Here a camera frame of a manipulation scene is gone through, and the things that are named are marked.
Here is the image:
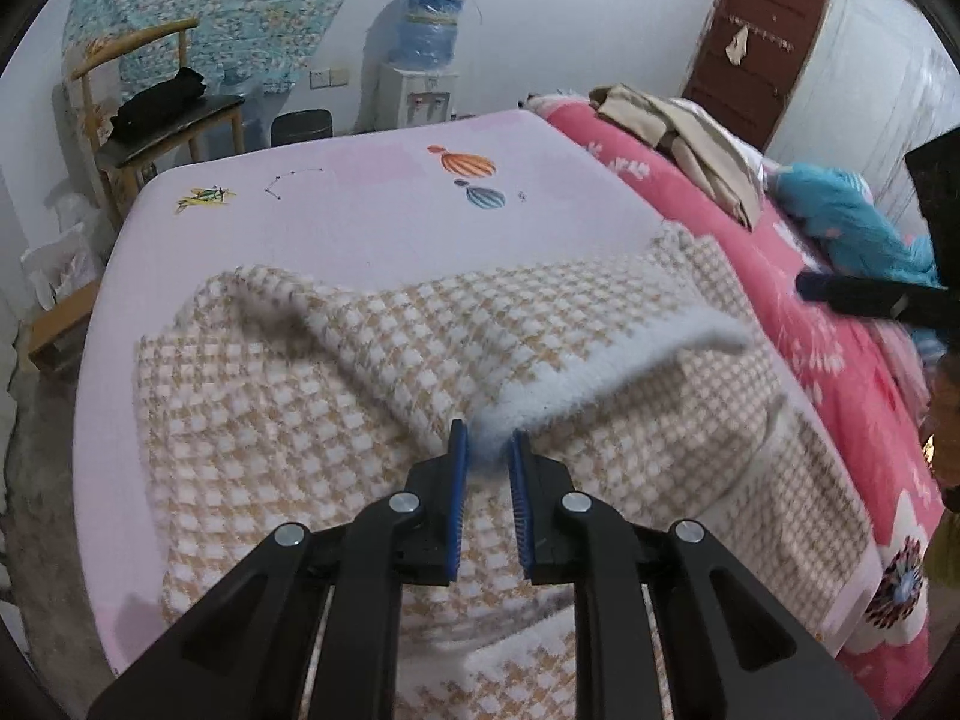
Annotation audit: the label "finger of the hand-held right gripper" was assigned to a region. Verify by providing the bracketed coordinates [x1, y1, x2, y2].
[795, 270, 959, 329]
[905, 131, 960, 286]

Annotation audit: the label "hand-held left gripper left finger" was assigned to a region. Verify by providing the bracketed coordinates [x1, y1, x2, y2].
[86, 420, 472, 720]

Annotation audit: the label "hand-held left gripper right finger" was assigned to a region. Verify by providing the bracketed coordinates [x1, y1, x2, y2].
[506, 429, 878, 720]

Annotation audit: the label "beige white checked coat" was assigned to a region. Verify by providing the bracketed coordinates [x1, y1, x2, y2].
[133, 221, 886, 720]

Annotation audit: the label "beige clothes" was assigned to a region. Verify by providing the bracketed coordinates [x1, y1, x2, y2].
[589, 82, 766, 230]

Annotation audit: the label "teal fluffy cloth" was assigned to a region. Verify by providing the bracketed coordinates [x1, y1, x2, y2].
[772, 161, 942, 290]

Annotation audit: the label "pale pink striped cloth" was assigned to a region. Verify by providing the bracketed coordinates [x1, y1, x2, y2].
[870, 319, 938, 421]

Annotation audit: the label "pink floral blanket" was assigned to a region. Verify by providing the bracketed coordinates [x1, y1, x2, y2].
[525, 94, 953, 720]

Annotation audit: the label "white wardrobe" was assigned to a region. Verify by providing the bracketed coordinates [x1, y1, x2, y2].
[765, 0, 960, 241]

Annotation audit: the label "brown wooden door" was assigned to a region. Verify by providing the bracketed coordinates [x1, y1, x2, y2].
[681, 0, 832, 151]

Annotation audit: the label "glossy lilac printed mat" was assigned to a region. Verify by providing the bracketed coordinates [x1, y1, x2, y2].
[71, 109, 886, 680]

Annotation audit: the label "black trash bin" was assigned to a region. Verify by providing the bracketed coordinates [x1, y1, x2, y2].
[270, 109, 332, 148]

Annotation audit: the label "white water dispenser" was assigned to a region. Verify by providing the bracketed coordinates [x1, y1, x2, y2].
[375, 64, 460, 128]

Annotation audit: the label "wooden stool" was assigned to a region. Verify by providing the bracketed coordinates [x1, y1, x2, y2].
[26, 277, 102, 372]

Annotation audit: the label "white plastic bag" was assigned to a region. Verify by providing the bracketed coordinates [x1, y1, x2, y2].
[19, 195, 106, 308]

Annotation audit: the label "blue water bottle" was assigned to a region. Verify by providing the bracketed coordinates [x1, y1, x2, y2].
[396, 0, 470, 72]

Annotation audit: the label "black folded cloth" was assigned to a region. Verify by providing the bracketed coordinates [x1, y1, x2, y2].
[109, 67, 207, 137]

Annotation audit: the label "wooden chair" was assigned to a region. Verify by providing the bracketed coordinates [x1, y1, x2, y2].
[67, 19, 248, 233]

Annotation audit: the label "teal floral hanging cloth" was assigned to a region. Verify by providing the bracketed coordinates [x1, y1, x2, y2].
[60, 0, 387, 95]

